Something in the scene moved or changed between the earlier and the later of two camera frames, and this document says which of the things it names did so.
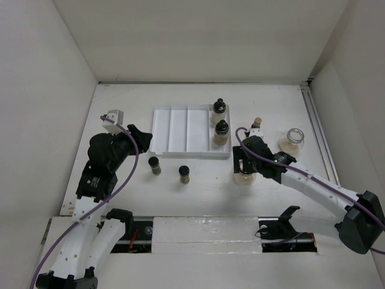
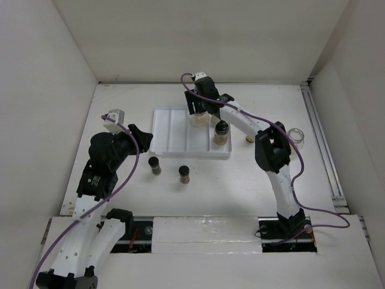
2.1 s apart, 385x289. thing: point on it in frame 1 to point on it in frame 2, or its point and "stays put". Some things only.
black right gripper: x=239 y=154 to x=191 y=97
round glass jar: x=292 y=141 stays put
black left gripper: x=142 y=138 stays put
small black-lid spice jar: x=153 y=162 stays put
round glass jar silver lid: x=243 y=177 to x=200 y=119
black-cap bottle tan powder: x=221 y=134 stays put
